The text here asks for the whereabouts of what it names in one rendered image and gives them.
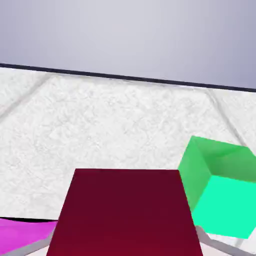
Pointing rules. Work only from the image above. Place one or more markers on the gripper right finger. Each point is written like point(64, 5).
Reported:
point(212, 249)

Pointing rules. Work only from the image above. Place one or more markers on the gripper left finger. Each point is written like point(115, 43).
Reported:
point(38, 249)

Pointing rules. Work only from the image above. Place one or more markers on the small dark red cube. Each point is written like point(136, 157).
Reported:
point(126, 212)

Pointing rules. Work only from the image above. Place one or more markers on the small green cube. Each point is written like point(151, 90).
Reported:
point(224, 204)

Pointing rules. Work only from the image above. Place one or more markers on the large magenta box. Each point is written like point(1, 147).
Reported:
point(22, 232)

